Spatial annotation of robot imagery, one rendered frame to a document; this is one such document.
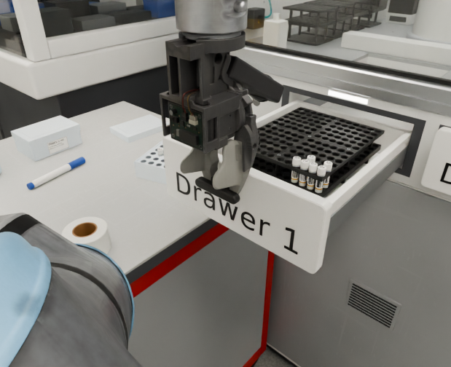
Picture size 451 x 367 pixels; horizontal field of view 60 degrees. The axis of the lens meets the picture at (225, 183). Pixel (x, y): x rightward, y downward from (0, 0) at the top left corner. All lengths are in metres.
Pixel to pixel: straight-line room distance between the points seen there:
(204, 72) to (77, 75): 0.90
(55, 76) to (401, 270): 1.03
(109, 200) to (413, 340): 0.73
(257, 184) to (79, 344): 0.36
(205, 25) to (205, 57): 0.03
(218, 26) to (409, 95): 0.43
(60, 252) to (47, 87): 0.95
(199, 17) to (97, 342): 0.30
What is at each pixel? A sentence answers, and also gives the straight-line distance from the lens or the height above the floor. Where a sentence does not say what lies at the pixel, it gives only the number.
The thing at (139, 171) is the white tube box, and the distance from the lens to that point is 0.84.
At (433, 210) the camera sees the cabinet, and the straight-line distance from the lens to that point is 0.82.
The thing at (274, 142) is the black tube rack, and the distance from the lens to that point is 0.67.
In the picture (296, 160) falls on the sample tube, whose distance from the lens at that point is 0.60.
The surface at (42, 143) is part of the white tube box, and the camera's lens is 0.99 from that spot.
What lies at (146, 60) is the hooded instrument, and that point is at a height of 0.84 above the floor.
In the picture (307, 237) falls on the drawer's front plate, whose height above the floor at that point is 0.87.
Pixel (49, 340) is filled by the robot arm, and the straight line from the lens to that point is 0.19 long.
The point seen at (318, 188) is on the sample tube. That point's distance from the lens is 0.60.
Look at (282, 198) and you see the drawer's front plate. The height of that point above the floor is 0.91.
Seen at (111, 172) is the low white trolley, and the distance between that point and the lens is 0.89.
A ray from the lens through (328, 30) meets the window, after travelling 0.81.
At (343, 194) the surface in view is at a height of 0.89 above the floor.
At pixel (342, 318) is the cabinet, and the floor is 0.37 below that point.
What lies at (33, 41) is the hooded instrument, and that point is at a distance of 1.22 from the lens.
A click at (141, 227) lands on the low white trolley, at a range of 0.71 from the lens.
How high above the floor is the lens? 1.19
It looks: 32 degrees down
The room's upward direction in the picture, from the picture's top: straight up
